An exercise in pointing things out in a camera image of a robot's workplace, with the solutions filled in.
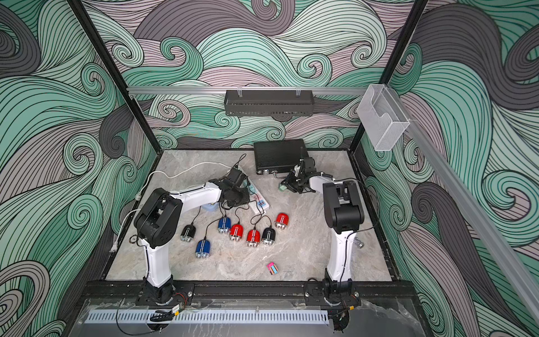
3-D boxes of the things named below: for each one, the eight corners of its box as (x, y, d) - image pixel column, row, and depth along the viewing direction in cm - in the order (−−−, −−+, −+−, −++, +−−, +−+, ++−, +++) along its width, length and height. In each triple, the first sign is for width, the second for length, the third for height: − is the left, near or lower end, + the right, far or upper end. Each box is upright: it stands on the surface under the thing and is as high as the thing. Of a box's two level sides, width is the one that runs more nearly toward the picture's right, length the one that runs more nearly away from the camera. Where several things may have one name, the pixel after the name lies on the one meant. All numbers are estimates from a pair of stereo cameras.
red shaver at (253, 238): (247, 246, 85) (246, 244, 84) (248, 231, 90) (247, 229, 88) (259, 246, 85) (259, 244, 84) (260, 231, 90) (260, 229, 88)
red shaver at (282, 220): (273, 226, 92) (273, 223, 90) (277, 213, 96) (278, 210, 94) (286, 230, 90) (287, 227, 88) (290, 217, 94) (290, 214, 92)
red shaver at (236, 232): (230, 240, 87) (229, 238, 86) (231, 226, 91) (231, 224, 90) (242, 240, 87) (242, 238, 86) (243, 226, 91) (243, 224, 90)
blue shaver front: (195, 258, 84) (193, 255, 81) (199, 242, 88) (197, 239, 85) (209, 258, 84) (207, 255, 81) (211, 242, 88) (210, 239, 85)
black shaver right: (261, 244, 86) (261, 242, 84) (261, 230, 90) (261, 227, 88) (275, 244, 86) (275, 242, 84) (275, 230, 90) (275, 227, 88)
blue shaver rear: (217, 233, 89) (216, 231, 87) (219, 219, 94) (218, 217, 92) (230, 233, 89) (229, 231, 87) (232, 219, 94) (231, 217, 92)
